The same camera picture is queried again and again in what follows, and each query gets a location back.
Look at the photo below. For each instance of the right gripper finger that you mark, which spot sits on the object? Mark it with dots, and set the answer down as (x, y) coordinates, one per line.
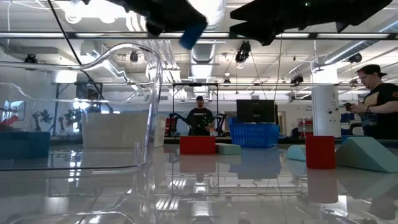
(261, 12)
(261, 32)

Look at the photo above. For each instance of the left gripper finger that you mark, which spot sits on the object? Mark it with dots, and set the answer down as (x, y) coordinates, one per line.
(161, 26)
(183, 12)

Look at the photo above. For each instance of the blue foam cylinder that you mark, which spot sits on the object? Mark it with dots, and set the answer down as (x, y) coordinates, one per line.
(192, 35)

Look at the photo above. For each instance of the red rectangular foam block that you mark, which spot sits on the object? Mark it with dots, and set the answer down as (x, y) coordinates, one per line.
(197, 145)

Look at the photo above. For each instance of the pale teal half-round block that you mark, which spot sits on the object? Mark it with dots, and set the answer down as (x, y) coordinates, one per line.
(296, 153)

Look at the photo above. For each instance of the small blue foam block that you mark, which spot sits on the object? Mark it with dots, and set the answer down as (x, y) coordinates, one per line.
(347, 138)

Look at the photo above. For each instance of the small red foam block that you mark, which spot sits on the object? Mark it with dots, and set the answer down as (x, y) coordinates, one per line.
(320, 152)

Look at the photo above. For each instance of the pale teal wedge block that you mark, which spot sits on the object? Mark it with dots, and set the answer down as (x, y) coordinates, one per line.
(367, 155)

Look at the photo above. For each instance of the blue rectangular foam block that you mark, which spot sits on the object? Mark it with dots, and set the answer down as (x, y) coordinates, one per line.
(25, 144)

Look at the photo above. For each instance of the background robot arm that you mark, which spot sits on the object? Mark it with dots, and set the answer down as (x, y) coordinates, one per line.
(174, 119)

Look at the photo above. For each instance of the black monitor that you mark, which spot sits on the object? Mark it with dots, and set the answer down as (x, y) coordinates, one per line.
(255, 111)

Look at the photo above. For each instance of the white pillar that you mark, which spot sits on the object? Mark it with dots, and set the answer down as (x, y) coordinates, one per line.
(326, 109)

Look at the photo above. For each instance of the person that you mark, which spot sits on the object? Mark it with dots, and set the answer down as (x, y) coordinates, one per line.
(200, 118)

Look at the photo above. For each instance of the blue plastic basket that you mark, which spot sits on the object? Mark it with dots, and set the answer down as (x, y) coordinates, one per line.
(255, 135)

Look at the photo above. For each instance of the red background shelf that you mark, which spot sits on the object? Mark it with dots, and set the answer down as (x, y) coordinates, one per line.
(306, 126)

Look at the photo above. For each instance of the blue storage bins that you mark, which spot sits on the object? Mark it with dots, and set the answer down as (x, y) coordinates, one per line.
(348, 117)

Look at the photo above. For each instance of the person's green shoes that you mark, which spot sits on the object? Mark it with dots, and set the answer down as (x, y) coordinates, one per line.
(381, 105)

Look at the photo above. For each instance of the clear plastic bin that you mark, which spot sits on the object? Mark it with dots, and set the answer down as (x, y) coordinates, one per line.
(124, 155)

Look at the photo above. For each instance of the black overhead camera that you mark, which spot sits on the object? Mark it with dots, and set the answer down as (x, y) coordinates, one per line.
(243, 51)

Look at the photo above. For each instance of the small black dome camera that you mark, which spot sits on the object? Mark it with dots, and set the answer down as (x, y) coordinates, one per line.
(134, 56)

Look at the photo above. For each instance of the silver ventilation duct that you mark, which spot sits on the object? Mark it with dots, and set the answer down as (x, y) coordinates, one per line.
(203, 56)

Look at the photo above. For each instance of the black hanging camera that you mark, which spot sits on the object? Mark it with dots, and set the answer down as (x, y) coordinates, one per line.
(355, 58)
(297, 78)
(31, 58)

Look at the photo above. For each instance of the black background rig frame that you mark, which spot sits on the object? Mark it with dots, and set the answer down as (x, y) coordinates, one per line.
(195, 84)

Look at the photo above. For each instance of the overhead frame bar with lights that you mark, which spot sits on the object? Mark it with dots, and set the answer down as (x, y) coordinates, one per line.
(71, 35)

